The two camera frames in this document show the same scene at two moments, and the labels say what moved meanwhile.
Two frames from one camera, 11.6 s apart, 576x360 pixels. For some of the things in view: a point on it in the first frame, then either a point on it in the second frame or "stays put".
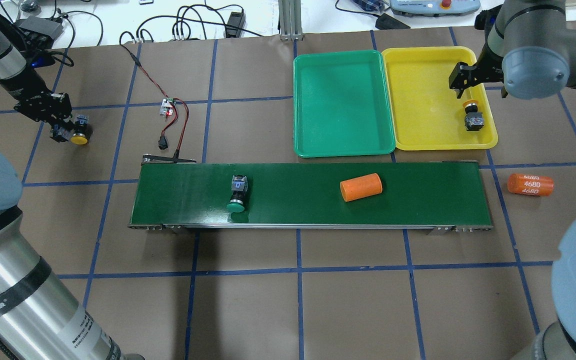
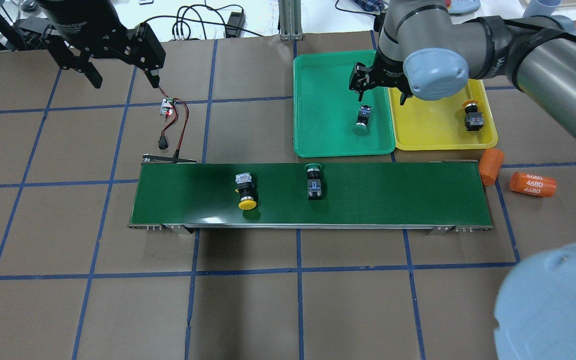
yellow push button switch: [474, 119] stays put
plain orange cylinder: [361, 187] -> [489, 165]
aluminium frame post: [290, 16] stays put
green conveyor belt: [443, 196] stays put
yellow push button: [83, 130] -> [245, 188]
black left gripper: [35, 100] -> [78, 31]
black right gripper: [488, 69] -> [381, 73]
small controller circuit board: [166, 108] stays put
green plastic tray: [341, 104] stays put
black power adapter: [237, 19] stays put
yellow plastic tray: [426, 114] stays put
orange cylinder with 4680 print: [530, 184] stays put
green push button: [239, 186] -> [360, 128]
